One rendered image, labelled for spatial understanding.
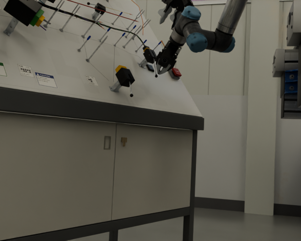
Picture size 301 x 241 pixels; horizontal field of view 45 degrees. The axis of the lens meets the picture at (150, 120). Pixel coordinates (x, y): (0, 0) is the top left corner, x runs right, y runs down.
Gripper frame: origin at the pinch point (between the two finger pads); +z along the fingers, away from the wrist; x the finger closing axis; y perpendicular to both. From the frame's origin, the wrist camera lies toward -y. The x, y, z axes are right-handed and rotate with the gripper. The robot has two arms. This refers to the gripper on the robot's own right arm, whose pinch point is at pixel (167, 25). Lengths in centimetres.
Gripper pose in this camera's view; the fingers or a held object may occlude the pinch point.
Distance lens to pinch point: 176.2
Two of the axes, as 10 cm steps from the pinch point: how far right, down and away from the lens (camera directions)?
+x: -6.8, -1.2, -7.3
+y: -6.0, -4.7, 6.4
